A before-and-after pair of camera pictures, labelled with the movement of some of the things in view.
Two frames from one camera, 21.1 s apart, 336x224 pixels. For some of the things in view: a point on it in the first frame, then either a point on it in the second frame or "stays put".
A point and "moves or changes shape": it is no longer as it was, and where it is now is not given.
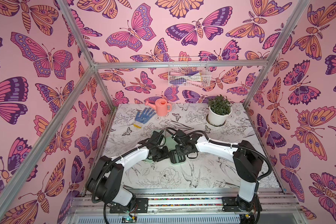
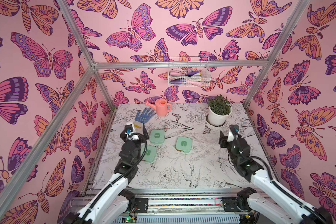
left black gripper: x=165 y=154 → x=144 y=137
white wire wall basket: x=189 y=72 stays put
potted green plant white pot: x=220 y=108 stays put
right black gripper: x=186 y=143 → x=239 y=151
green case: x=174 y=158 moves or changes shape
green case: x=148 y=160 moves or changes shape
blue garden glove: x=140 y=120 stays put
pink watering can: x=161 y=107 stays put
